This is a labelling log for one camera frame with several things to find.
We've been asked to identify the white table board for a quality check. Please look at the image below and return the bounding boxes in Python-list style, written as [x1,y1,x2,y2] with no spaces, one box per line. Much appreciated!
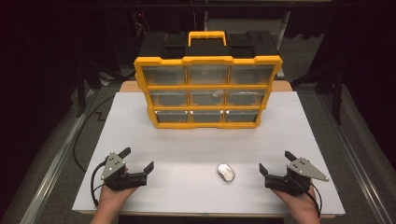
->
[72,91,346,217]

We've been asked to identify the aluminium floor rail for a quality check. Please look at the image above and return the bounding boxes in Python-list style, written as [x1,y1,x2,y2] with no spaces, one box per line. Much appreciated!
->
[317,92,396,224]
[19,89,95,224]

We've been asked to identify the small silver oval packet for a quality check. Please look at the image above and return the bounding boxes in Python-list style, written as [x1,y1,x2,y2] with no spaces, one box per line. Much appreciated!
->
[217,162,236,184]

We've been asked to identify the person's left hand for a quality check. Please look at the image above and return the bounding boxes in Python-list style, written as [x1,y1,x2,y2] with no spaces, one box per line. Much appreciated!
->
[98,183,138,213]

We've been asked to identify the grid of clear drawers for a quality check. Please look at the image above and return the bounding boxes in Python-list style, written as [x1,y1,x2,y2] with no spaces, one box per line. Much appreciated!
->
[142,64,276,124]

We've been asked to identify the left hand-held gripper cable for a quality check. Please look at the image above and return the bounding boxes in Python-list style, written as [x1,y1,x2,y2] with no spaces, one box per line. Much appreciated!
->
[90,161,108,208]

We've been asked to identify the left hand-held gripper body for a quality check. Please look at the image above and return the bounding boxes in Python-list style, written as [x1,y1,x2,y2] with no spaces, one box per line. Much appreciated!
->
[100,151,148,191]

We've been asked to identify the person's right hand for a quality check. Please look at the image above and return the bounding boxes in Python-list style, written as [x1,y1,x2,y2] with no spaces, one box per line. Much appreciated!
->
[271,178,319,217]

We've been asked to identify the dark metal stand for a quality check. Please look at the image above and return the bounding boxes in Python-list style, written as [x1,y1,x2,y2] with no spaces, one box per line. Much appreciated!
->
[290,62,344,126]
[76,60,126,119]

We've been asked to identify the yellow black organizer cabinet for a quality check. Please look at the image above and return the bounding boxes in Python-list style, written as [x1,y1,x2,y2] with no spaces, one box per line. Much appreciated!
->
[134,30,284,131]

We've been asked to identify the clear plastic storage drawer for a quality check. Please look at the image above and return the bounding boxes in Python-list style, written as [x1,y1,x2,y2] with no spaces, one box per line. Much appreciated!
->
[224,109,261,124]

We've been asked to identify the black floor cable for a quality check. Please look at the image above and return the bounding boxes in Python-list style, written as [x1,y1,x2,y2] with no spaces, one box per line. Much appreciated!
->
[72,94,117,174]

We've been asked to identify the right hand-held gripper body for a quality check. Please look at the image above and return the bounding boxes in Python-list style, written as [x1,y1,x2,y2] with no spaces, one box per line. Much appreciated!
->
[263,157,331,197]

